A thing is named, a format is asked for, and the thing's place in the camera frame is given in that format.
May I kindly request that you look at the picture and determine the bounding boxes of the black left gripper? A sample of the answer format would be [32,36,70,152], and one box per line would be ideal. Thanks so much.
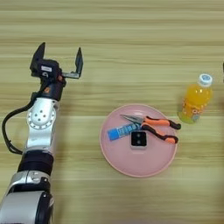
[30,42,84,102]

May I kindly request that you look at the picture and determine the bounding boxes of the orange juice bottle white cap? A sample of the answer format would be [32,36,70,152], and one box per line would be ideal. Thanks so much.
[178,73,214,125]

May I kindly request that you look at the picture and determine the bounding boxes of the orange black needle-nose pliers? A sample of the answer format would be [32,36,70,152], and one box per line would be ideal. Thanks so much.
[120,114,182,144]

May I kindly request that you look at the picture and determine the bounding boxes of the pink round plate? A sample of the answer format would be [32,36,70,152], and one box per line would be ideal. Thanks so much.
[99,103,179,179]

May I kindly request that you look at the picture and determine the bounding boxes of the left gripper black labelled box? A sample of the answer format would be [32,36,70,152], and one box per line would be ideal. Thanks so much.
[30,59,61,79]

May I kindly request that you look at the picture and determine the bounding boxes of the blue wrapped packet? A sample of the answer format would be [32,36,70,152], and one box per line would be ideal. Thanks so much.
[107,122,141,142]

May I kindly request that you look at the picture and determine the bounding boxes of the black square block white base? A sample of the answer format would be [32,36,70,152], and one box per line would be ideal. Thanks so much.
[129,130,148,151]

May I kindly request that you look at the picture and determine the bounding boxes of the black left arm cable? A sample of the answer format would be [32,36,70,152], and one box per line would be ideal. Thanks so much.
[1,92,38,156]

